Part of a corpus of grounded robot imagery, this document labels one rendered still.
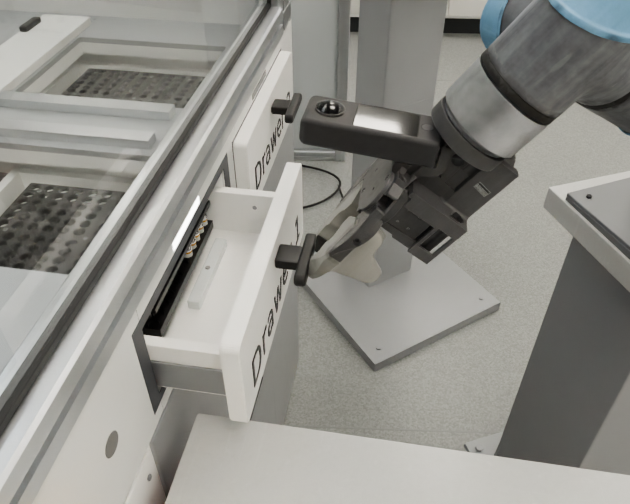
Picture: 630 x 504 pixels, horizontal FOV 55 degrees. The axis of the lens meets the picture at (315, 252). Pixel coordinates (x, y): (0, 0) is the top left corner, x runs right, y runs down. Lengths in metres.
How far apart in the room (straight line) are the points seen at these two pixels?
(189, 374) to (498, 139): 0.34
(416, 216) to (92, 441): 0.32
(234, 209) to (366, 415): 0.95
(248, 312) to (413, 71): 1.05
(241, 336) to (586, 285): 0.69
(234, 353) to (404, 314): 1.29
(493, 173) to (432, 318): 1.28
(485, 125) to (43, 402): 0.36
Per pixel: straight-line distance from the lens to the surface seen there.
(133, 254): 0.52
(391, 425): 1.59
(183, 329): 0.66
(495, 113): 0.48
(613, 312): 1.05
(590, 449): 1.23
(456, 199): 0.54
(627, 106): 0.53
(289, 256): 0.61
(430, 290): 1.86
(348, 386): 1.64
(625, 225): 0.97
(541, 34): 0.47
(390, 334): 1.73
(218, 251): 0.72
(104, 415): 0.52
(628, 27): 0.47
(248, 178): 0.79
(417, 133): 0.51
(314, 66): 2.30
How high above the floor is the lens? 1.31
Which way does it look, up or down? 41 degrees down
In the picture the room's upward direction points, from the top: straight up
